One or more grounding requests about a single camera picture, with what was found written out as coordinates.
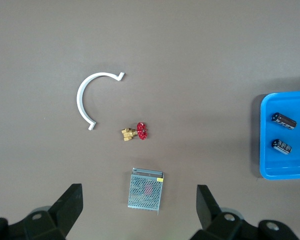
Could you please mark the white curved plastic clip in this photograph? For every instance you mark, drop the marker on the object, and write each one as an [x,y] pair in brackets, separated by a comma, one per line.
[78,98]

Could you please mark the small dark connector block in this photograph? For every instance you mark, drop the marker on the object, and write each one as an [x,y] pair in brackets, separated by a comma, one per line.
[282,147]

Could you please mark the brown table mat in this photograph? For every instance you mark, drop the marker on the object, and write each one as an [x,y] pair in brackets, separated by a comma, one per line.
[190,50]

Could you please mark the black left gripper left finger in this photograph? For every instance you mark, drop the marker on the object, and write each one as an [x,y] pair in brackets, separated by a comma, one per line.
[62,212]

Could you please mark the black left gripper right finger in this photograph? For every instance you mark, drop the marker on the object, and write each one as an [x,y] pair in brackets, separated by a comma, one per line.
[210,215]

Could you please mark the metal mesh power supply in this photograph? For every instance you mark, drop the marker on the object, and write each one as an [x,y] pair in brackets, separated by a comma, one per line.
[145,192]

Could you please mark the brass valve red handwheel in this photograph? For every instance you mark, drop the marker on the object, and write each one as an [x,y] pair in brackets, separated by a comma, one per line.
[141,130]

